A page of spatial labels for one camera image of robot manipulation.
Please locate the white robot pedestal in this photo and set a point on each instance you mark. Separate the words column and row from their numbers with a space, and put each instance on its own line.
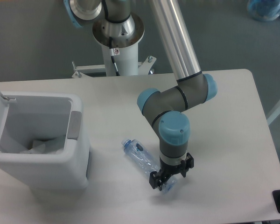
column 119, row 44

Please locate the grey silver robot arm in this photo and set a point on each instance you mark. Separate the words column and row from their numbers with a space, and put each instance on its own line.
column 164, row 110

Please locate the white trash can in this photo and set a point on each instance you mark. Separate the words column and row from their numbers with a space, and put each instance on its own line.
column 45, row 116

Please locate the clear plastic water bottle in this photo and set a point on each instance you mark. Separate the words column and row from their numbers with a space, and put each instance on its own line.
column 140, row 154

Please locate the white pedestal base frame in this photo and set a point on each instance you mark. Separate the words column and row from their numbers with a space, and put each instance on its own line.
column 144, row 68

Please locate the blue plastic bag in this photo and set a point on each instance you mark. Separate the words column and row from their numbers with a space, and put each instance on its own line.
column 264, row 10

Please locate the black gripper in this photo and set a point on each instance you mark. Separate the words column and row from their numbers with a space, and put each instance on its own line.
column 163, row 180

